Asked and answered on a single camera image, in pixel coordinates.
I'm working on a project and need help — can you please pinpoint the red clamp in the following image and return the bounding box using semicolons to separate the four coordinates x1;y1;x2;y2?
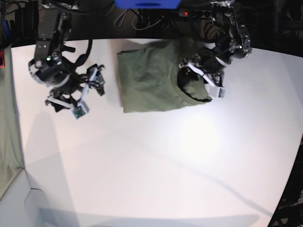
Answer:
0;51;5;68

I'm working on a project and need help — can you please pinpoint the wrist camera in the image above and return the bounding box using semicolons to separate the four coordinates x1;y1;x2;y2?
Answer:
209;87;226;98
71;102;89;120

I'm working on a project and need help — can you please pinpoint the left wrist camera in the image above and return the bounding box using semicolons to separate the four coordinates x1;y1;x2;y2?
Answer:
209;87;226;98

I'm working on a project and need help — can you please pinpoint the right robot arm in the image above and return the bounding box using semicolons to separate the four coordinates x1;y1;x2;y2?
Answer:
28;0;105;119

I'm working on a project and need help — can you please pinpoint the blue handled tool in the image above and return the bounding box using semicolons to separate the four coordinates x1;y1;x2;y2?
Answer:
3;20;11;40

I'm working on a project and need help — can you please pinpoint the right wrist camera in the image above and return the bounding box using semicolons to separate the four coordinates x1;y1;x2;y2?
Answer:
71;102;89;120

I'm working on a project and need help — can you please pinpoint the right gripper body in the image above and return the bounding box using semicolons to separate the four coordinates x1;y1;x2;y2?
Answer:
45;64;105;111

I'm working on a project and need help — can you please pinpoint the grey cloth at left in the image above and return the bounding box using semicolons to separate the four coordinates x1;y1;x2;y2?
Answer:
0;46;25;198

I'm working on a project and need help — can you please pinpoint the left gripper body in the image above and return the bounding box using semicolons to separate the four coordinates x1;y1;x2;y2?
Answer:
178;54;227;87

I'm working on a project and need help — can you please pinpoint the black power strip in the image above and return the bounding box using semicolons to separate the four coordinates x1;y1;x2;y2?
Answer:
178;9;212;18

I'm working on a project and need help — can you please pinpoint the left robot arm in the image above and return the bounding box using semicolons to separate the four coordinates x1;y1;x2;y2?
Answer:
177;0;252;92

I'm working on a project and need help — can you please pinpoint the green t-shirt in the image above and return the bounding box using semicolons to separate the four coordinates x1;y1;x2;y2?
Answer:
116;39;212;113

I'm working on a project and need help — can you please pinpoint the blue box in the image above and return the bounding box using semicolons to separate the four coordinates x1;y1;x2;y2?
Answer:
114;0;181;9

